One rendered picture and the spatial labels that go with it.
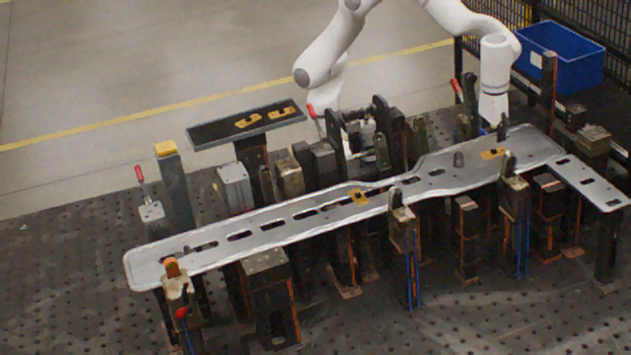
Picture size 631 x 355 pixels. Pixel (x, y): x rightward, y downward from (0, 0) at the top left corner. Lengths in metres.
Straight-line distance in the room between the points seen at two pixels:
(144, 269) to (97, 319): 0.41
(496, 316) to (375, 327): 0.36
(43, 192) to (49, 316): 2.05
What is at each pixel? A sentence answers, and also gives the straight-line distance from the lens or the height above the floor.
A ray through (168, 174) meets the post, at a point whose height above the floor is 1.08.
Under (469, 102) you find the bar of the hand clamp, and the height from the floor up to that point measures 1.11.
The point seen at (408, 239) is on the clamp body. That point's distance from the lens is 2.25.
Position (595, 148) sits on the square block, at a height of 1.03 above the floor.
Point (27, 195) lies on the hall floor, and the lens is 4.72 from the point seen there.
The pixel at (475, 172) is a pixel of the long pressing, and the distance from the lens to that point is 2.46.
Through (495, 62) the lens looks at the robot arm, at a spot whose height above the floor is 1.34.
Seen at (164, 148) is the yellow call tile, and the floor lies 1.16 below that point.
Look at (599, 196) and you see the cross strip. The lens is 2.38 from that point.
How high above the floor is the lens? 2.40
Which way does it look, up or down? 34 degrees down
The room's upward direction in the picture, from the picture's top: 8 degrees counter-clockwise
